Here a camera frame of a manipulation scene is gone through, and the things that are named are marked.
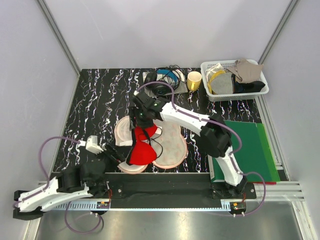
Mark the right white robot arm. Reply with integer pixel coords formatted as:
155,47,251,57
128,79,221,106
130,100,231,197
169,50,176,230
132,90,248,199

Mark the grey book under headphones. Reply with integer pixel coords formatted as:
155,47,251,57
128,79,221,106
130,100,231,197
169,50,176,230
142,71,188,97

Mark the beige cloth in basket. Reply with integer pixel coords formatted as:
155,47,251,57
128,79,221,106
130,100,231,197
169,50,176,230
226,58,264,84

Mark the grey cloth in basket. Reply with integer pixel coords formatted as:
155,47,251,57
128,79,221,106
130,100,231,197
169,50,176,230
210,72,234,95

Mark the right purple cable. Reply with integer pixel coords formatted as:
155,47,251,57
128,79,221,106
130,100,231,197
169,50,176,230
136,81,266,217

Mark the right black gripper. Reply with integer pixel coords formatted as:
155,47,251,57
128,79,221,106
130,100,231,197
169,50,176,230
128,106,155,131

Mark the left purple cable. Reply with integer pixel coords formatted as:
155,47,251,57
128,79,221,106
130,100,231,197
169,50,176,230
12,136,105,235

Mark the red bra with black straps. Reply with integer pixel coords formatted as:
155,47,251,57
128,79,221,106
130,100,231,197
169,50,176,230
126,124,158,166

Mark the white packet in basket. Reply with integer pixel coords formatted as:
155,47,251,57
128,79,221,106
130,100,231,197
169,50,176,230
205,62,224,78

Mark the purple cable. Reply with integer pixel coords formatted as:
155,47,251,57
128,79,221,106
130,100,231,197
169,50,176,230
12,136,105,235
136,81,266,217

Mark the yellow mug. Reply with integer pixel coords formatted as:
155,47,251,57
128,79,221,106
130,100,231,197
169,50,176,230
187,71,202,92

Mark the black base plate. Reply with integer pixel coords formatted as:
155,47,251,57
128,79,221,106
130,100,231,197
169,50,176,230
106,173,257,211

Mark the black over-ear headphones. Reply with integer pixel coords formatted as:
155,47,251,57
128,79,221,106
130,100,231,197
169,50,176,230
144,65,185,97

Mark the black cloth in basket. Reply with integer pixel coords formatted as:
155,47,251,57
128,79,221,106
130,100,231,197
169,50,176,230
233,80,266,94

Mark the yellow cloth in basket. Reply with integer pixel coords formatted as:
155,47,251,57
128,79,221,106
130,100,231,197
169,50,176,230
204,69,226,94

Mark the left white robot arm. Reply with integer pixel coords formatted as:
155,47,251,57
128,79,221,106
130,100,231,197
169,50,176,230
12,143,125,221

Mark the green binder folder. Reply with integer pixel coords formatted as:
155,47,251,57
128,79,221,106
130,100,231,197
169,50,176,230
207,119,281,184

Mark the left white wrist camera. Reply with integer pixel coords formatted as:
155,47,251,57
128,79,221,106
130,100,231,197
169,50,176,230
78,135,104,155

